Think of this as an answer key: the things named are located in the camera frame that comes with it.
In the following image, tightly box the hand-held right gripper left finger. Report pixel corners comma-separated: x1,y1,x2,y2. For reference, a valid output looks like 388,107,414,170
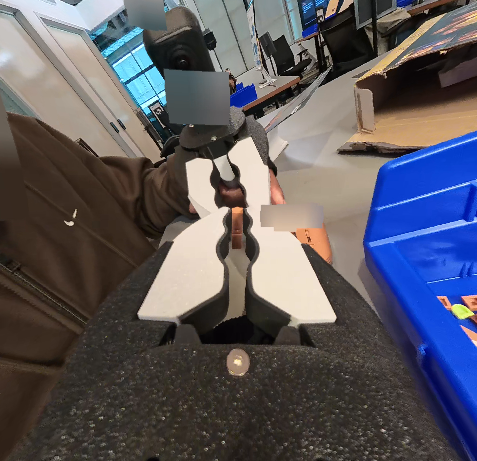
137,207,229,341

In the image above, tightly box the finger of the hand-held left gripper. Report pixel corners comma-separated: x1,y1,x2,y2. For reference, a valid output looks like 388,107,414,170
184,157,234,218
227,141,273,208

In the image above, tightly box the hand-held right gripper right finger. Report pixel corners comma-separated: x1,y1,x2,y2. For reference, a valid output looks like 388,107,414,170
245,207,338,342

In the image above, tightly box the colourful toy brick model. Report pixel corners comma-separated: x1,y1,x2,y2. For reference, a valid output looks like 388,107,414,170
294,226,334,266

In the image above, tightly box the small brown toy brick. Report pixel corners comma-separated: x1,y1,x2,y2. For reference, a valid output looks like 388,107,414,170
229,206,247,250

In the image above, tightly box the blue plastic bin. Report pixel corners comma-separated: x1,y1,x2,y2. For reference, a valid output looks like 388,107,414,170
363,131,477,461

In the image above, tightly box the pile of brown toy bricks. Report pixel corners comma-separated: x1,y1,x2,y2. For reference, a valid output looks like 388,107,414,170
436,292,477,344

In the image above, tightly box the person's left hand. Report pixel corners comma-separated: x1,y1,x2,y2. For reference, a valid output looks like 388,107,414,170
269,171,287,207

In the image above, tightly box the small blue bin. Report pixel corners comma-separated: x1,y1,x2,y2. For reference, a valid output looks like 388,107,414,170
229,84,258,108

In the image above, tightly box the printed instruction booklet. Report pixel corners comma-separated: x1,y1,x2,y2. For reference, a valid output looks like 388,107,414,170
260,65,334,135

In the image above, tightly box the lit computer monitor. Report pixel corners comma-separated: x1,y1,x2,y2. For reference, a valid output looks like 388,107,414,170
294,0,349,35

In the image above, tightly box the black office chair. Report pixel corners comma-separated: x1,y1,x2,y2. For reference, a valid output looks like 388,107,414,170
319,5,375,61

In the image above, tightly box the printed cardboard box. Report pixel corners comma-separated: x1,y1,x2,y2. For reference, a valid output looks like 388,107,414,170
336,1,477,156

